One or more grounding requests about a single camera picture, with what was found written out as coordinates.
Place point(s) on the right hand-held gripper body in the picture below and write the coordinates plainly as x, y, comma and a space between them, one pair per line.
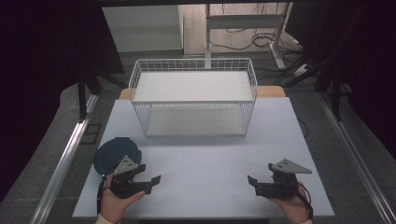
281, 182

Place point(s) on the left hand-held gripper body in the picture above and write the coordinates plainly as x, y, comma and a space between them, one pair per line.
124, 182

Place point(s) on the dark blue bowl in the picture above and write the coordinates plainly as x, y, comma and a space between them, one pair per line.
109, 154

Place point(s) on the person's left hand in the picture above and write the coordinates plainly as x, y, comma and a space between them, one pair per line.
113, 203

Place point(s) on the person's right hand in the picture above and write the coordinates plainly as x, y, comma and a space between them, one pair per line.
292, 208

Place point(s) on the person's left sleeve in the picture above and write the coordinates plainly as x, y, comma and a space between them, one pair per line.
104, 220

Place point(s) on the person's sleeve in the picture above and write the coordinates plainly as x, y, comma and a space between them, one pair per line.
306, 222
104, 220

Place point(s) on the person's right sleeve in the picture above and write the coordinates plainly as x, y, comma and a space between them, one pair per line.
306, 222

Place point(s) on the white table mat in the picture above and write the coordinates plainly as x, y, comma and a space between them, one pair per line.
202, 174

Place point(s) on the black floor grate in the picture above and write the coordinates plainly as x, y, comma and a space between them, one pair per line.
91, 133

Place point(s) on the wooden table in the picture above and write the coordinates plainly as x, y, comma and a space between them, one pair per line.
271, 91

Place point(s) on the black stand legs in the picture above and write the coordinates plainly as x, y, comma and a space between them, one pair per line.
82, 96
335, 93

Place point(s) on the white power strip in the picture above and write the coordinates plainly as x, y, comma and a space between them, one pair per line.
301, 70

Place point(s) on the white cabinet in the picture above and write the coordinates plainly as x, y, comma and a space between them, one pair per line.
141, 28

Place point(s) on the dark curtain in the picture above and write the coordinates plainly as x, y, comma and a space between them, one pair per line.
37, 62
367, 62

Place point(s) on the metal floor rail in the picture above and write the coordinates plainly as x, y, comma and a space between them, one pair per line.
65, 161
355, 155

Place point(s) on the white desk frame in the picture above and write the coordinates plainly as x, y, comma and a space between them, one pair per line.
246, 21

